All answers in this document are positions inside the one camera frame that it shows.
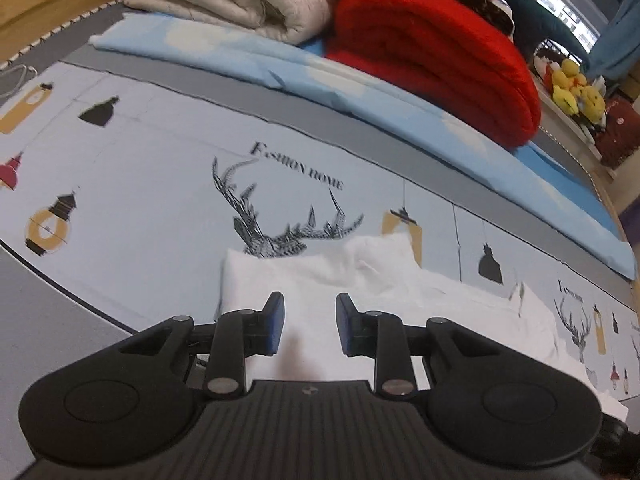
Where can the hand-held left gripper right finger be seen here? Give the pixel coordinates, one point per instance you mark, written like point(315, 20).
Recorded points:
point(345, 321)

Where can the cream folded blanket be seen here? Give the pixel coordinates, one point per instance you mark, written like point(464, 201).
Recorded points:
point(225, 0)

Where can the dark red bag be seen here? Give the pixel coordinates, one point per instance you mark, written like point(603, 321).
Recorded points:
point(622, 130)

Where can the white long-sleeve shirt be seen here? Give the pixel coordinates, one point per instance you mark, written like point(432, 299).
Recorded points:
point(400, 280)

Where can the wooden bed headboard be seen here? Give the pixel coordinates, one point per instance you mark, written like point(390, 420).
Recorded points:
point(50, 0)

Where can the deer-print light blue sheet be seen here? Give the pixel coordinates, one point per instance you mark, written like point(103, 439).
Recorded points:
point(150, 185)

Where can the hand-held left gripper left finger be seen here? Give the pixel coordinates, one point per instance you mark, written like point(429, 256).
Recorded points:
point(276, 321)

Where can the yellow plush toy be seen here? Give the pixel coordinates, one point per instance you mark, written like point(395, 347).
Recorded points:
point(567, 80)
point(592, 102)

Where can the dark teal shark plush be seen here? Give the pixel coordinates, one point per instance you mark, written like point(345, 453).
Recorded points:
point(522, 10)

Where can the blue curtain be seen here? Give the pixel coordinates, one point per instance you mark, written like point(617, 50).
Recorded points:
point(617, 35)

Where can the red folded blanket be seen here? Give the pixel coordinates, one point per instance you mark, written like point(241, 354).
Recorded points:
point(425, 45)

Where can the light blue folded quilt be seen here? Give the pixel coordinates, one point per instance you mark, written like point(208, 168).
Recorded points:
point(350, 85)

